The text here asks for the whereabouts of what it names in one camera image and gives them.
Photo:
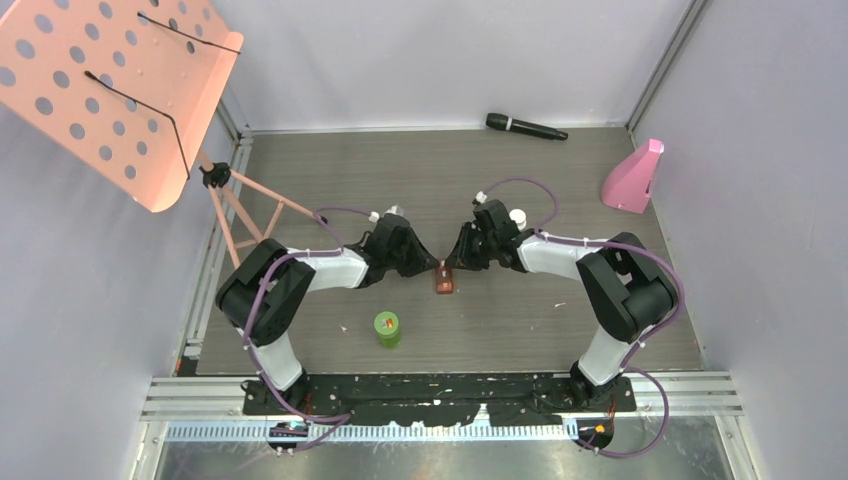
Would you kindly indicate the green black pill bottle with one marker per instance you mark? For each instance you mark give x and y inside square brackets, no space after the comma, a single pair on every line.
[387,327]

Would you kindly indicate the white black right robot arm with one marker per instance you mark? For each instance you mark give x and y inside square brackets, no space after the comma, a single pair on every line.
[632,291]

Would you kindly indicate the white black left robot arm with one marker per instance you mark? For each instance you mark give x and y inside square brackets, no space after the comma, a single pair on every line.
[261,298]

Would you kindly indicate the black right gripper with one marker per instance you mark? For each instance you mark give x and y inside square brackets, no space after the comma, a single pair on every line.
[462,257]

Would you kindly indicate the pink wedge object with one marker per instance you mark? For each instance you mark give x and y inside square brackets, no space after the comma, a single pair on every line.
[629,185]

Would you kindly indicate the pink music stand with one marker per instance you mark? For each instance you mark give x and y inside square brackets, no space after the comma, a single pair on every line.
[130,88]

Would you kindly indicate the white capped pill bottle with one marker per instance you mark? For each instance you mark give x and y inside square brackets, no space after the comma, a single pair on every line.
[519,217]

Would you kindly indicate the black microphone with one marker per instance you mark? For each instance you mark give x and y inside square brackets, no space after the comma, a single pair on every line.
[502,122]

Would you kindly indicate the brown translucent pill container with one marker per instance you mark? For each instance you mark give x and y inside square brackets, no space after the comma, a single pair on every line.
[444,281]

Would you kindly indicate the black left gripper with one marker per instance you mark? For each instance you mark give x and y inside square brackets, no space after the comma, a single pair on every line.
[421,259]

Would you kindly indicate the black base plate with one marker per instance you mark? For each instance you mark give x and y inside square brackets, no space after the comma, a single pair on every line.
[444,400]

